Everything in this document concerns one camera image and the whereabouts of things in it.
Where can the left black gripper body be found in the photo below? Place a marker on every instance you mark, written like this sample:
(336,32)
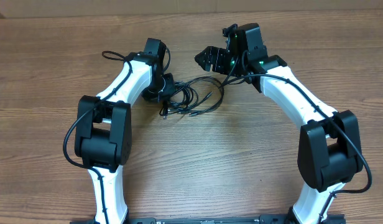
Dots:
(160,88)

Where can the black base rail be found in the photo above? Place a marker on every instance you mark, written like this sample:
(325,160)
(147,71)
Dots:
(207,220)

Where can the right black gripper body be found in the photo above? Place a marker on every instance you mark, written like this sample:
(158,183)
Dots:
(224,63)

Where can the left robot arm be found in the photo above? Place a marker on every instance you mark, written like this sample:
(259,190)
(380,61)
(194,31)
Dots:
(103,132)

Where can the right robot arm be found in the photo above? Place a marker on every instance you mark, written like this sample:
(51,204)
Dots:
(329,149)

